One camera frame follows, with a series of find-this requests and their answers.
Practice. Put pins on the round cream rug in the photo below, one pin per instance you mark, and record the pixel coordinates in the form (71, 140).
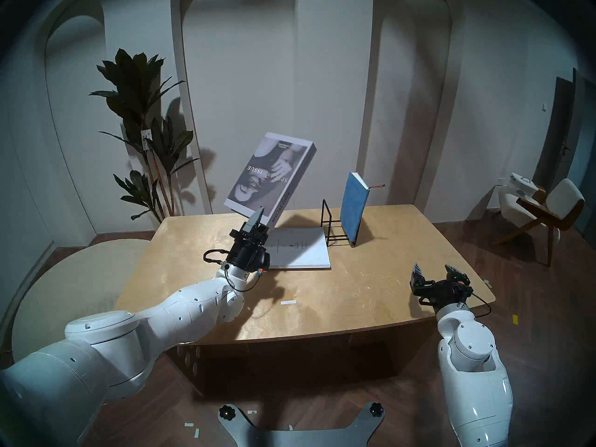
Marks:
(70, 292)

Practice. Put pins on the black star knob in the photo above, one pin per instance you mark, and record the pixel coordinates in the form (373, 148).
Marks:
(376, 409)
(227, 412)

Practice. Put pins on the dark grey door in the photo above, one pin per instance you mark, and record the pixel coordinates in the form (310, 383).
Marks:
(558, 134)

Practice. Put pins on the white paperback book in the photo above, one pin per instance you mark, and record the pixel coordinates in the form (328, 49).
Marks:
(302, 250)

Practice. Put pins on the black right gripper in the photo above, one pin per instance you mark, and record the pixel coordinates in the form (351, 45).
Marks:
(442, 293)

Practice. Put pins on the white wooden armchair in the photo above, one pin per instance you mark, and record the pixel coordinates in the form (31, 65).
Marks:
(565, 197)

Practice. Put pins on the white plant tag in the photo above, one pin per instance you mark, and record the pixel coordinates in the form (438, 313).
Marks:
(146, 138)

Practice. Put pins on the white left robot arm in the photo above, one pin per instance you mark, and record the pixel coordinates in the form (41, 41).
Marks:
(186, 306)

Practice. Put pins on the grey metal robot base plate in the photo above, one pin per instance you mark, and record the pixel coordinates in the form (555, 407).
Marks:
(298, 437)

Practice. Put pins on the blue notebook with ribbon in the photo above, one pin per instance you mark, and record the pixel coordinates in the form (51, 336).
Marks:
(354, 204)

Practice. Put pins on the tall green potted plant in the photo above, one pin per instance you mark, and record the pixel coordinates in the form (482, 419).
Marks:
(135, 87)

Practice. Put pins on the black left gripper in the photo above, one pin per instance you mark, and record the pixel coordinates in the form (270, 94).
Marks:
(249, 255)

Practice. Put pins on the grey photo cover book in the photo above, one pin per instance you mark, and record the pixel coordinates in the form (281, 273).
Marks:
(270, 171)

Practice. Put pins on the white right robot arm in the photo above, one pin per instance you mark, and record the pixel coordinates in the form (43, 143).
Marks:
(470, 348)

